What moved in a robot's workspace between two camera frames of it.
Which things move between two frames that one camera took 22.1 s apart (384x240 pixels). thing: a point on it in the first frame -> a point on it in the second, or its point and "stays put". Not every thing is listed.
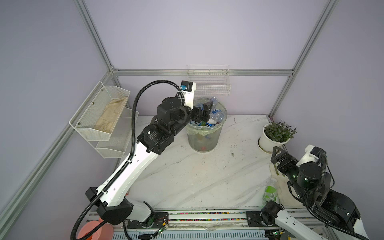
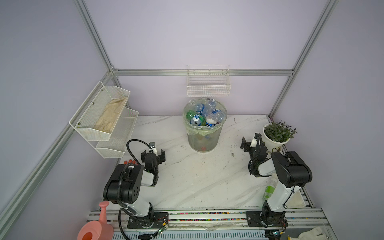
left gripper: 197,117 -> 161,157
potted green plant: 274,135 stays put
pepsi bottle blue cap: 210,123 stays put
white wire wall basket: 212,80 stays put
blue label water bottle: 217,115 stays put
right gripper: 281,164 -> 246,145
